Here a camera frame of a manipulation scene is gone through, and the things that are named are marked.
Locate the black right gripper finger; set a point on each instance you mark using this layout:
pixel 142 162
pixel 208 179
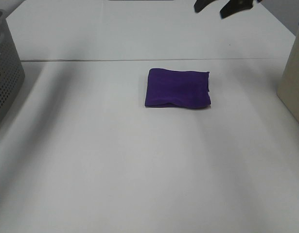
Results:
pixel 235 6
pixel 199 5

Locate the purple towel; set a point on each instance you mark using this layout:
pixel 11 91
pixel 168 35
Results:
pixel 183 89

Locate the beige fabric bin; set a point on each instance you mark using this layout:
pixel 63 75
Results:
pixel 288 90

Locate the grey perforated laundry basket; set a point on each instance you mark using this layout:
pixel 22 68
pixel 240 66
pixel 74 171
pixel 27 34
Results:
pixel 11 70

